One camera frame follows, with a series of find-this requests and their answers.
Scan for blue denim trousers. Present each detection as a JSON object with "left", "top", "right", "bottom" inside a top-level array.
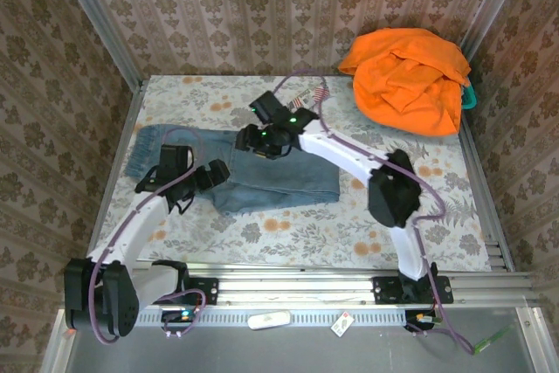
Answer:
[{"left": 126, "top": 123, "right": 342, "bottom": 217}]

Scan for orange trousers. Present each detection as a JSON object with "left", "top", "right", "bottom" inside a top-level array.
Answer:
[{"left": 338, "top": 27, "right": 473, "bottom": 136}]

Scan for printed paper label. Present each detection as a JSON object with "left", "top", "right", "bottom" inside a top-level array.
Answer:
[{"left": 286, "top": 86, "right": 329, "bottom": 108}]

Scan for floral printed tablecloth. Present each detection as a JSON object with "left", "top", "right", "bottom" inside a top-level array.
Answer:
[{"left": 89, "top": 74, "right": 494, "bottom": 273}]

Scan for white oblong device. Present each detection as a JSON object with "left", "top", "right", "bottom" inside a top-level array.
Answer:
[{"left": 246, "top": 310, "right": 291, "bottom": 331}]

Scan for small printed card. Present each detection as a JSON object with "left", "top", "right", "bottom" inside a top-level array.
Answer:
[{"left": 329, "top": 311, "right": 355, "bottom": 338}]

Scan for teal plastic basket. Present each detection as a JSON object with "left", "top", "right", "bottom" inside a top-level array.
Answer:
[{"left": 459, "top": 77, "right": 478, "bottom": 113}]

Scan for green pen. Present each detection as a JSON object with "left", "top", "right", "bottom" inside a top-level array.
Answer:
[{"left": 473, "top": 324, "right": 517, "bottom": 355}]

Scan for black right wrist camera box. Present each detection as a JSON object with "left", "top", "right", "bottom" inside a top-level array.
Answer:
[{"left": 249, "top": 91, "right": 286, "bottom": 124}]

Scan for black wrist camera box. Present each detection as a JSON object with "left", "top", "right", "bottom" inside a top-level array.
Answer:
[
  {"left": 249, "top": 91, "right": 286, "bottom": 124},
  {"left": 158, "top": 143, "right": 194, "bottom": 175}
]

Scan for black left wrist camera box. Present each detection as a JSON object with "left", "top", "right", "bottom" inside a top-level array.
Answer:
[{"left": 158, "top": 143, "right": 194, "bottom": 175}]

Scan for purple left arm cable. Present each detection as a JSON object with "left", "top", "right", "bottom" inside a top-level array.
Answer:
[{"left": 86, "top": 127, "right": 207, "bottom": 345}]

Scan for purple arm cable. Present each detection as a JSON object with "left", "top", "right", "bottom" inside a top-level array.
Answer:
[
  {"left": 86, "top": 127, "right": 207, "bottom": 345},
  {"left": 273, "top": 69, "right": 477, "bottom": 356}
]

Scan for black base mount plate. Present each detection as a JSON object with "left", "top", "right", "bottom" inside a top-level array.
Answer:
[
  {"left": 370, "top": 273, "right": 454, "bottom": 305},
  {"left": 182, "top": 275, "right": 220, "bottom": 307}
]

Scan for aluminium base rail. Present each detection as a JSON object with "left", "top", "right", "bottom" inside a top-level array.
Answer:
[{"left": 133, "top": 264, "right": 536, "bottom": 306}]

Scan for grey slotted cable duct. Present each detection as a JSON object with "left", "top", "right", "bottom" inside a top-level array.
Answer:
[{"left": 138, "top": 304, "right": 412, "bottom": 327}]

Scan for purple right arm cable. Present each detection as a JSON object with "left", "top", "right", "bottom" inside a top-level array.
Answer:
[{"left": 273, "top": 69, "right": 477, "bottom": 356}]

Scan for aluminium frame corner post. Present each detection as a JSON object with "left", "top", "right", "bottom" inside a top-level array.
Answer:
[
  {"left": 50, "top": 0, "right": 146, "bottom": 88},
  {"left": 458, "top": 0, "right": 525, "bottom": 59}
]

